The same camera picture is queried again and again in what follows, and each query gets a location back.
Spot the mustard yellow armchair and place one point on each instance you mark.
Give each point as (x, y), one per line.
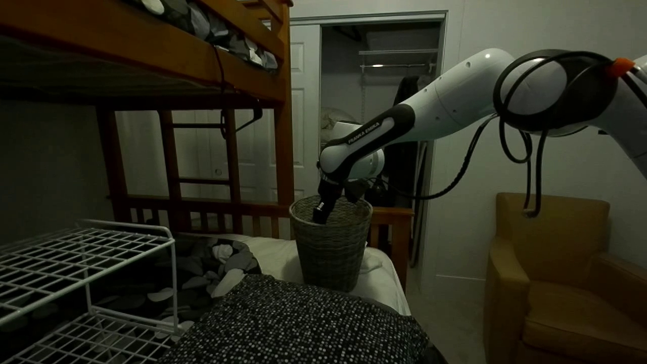
(554, 293)

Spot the wooden bunk bed frame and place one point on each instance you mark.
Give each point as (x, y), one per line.
(117, 56)

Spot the grey woven basket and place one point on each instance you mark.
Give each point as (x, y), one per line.
(329, 253)

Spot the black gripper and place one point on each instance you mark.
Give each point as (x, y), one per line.
(329, 192)

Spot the white bed sheet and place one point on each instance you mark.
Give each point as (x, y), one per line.
(376, 279)

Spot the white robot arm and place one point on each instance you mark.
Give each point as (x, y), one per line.
(547, 91)

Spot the white wire shelf rack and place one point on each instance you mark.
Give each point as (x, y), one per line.
(42, 270)

